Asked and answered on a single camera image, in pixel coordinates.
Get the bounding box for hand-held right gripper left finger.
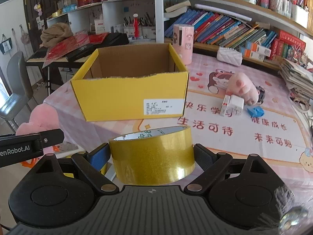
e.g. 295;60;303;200
33;143;118;193

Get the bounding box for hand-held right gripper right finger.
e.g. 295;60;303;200
184;144;272;193

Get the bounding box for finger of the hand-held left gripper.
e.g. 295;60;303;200
39;128;65;151

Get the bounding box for gold adhesive tape roll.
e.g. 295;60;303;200
108;125;196;186

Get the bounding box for yellow cardboard box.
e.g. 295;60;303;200
70;43;189;122

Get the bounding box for pink plush cushion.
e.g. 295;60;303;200
16;104;64;153

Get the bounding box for pink printed table mat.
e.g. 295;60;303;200
43;51;313;194

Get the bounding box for small white orange box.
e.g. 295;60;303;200
219;95;232;116

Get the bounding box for white charger block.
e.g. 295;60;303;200
228;95;244;116

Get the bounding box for grey chair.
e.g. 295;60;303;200
0;51;39;133

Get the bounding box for pink plush paw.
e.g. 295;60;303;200
226;72;260;105

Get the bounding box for dark smart watch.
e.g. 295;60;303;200
254;86;266;105

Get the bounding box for red paper sheet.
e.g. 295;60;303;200
43;33;109;68

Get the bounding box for brown crumpled cloth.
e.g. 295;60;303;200
40;23;74;49

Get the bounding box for white quilted pouch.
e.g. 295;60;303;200
217;46;243;66

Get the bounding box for hanging tote bag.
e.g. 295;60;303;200
0;34;13;55

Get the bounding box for pink cartoon cylinder container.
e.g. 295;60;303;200
172;24;195;65

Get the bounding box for white orange carton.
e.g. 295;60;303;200
245;42;272;62

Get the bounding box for stack of worn notebooks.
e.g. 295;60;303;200
278;58;313;99

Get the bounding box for row of colourful slanted books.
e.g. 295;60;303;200
164;9;278;51

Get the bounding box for red tassel ornament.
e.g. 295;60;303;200
132;13;140;40

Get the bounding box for white pen holders with pens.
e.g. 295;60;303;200
123;12;157;40

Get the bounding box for red thick dictionaries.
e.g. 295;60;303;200
269;30;307;61

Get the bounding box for white bookshelf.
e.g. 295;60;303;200
46;0;313;72

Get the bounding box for white storage bin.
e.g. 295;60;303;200
291;4;309;29

